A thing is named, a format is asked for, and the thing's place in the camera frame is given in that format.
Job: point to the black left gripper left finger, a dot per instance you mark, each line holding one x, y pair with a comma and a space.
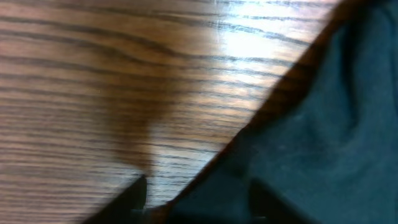
126, 208

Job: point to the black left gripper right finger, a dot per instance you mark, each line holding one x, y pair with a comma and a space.
268, 207

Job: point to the black t-shirt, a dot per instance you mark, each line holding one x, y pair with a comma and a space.
334, 156

